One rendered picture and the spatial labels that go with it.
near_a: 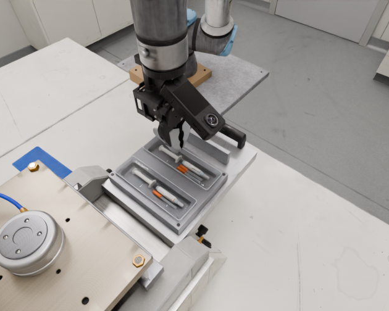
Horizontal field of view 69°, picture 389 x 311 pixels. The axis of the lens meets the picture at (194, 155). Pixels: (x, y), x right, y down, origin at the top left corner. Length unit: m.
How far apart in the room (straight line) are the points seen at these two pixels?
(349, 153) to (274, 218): 1.40
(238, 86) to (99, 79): 0.59
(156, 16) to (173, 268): 0.39
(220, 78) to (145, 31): 0.88
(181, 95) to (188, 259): 0.28
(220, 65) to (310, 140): 1.05
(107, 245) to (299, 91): 2.29
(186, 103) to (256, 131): 1.68
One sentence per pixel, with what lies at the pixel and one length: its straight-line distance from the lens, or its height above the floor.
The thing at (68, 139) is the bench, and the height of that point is 0.75.
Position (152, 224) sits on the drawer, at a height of 0.97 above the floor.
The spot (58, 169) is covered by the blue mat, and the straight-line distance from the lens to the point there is 1.02.
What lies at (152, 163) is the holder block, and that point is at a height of 0.99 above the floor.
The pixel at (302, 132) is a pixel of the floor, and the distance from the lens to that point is 2.20.
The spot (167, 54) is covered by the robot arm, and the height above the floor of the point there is 1.27.
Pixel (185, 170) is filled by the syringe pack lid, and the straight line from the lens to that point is 0.61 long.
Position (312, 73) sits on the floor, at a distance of 2.80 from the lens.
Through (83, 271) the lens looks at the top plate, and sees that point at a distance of 0.43.
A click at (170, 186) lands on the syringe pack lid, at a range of 0.59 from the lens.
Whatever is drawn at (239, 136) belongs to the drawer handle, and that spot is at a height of 1.01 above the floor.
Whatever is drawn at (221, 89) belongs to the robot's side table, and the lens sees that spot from 1.21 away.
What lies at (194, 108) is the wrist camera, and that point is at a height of 1.19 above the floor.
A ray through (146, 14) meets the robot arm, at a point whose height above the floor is 1.33.
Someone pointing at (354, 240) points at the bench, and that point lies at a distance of 0.91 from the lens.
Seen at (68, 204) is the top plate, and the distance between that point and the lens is 0.48.
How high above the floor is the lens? 1.50
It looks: 51 degrees down
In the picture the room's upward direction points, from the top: straight up
